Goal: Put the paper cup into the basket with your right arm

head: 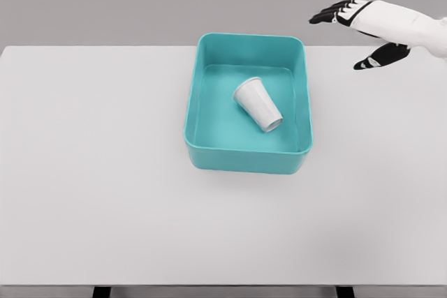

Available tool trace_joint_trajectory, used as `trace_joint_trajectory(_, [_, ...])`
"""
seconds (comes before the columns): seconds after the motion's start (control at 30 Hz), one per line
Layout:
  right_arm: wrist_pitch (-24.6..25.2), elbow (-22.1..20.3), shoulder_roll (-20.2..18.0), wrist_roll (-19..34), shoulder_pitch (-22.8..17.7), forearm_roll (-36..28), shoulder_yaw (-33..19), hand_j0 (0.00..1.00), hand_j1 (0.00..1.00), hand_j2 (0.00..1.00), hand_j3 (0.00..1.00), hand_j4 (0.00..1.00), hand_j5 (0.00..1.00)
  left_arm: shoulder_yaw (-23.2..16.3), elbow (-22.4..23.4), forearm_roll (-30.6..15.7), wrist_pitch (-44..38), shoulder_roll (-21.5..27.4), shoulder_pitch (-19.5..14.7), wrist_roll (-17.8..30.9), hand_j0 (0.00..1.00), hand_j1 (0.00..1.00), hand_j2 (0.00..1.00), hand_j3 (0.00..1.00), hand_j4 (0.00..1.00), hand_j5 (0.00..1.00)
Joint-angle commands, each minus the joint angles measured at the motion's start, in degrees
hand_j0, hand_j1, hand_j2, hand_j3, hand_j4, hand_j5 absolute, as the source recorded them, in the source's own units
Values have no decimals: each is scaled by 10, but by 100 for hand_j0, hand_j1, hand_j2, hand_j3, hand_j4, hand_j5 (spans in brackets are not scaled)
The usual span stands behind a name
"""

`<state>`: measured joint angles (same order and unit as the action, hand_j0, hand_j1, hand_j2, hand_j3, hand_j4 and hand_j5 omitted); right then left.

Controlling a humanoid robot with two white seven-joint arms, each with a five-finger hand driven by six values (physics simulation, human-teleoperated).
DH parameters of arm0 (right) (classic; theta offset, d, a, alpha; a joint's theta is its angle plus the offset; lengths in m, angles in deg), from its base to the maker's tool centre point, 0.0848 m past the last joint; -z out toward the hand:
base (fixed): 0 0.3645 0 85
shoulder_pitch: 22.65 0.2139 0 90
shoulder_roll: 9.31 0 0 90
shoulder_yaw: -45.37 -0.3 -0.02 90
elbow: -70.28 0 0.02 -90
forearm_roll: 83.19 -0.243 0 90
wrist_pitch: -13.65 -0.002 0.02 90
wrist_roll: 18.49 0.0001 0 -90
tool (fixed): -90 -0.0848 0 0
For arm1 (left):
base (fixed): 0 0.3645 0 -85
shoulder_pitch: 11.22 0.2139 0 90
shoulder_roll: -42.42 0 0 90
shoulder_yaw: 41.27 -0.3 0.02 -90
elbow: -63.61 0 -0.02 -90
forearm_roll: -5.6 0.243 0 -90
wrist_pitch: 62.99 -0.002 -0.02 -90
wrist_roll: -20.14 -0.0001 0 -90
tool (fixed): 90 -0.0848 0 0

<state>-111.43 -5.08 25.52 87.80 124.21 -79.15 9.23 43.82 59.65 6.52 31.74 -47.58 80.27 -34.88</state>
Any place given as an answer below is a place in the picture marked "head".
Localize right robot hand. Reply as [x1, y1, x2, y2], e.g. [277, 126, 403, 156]
[308, 0, 425, 71]

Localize white paper cup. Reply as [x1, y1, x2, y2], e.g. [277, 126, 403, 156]
[233, 75, 284, 134]

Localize teal plastic basket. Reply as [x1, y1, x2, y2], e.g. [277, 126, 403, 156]
[182, 32, 314, 176]

